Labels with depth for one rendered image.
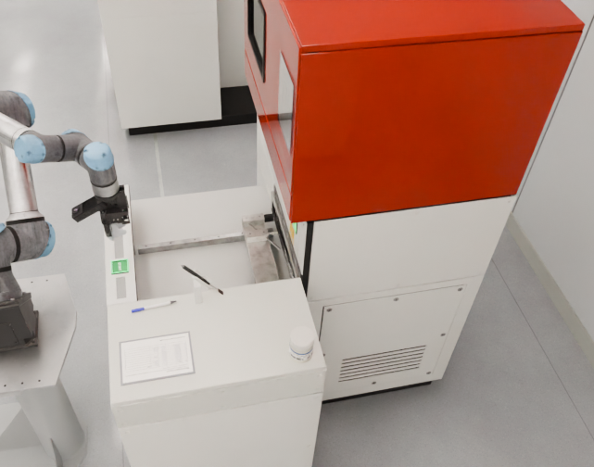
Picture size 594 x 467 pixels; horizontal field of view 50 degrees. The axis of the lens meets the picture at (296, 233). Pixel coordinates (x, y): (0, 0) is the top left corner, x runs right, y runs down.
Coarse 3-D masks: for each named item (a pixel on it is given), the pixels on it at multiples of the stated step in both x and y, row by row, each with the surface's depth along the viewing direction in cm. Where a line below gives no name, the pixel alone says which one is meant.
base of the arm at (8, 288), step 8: (0, 272) 192; (8, 272) 195; (0, 280) 192; (8, 280) 194; (16, 280) 198; (0, 288) 192; (8, 288) 192; (16, 288) 195; (0, 296) 190; (8, 296) 192; (16, 296) 194
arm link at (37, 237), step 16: (0, 96) 197; (16, 96) 201; (0, 112) 196; (16, 112) 200; (32, 112) 205; (0, 144) 201; (16, 160) 201; (16, 176) 201; (16, 192) 201; (32, 192) 204; (16, 208) 201; (32, 208) 204; (16, 224) 200; (32, 224) 202; (48, 224) 208; (32, 240) 201; (48, 240) 205; (32, 256) 203
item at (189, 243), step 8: (240, 232) 240; (272, 232) 241; (176, 240) 235; (184, 240) 235; (192, 240) 236; (200, 240) 236; (208, 240) 236; (216, 240) 237; (224, 240) 238; (232, 240) 239; (240, 240) 240; (144, 248) 232; (152, 248) 233; (160, 248) 234; (168, 248) 235; (176, 248) 236
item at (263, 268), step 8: (248, 248) 230; (256, 248) 230; (264, 248) 230; (256, 256) 228; (264, 256) 228; (256, 264) 225; (264, 264) 225; (272, 264) 226; (256, 272) 223; (264, 272) 223; (272, 272) 223; (256, 280) 220; (264, 280) 221; (272, 280) 221
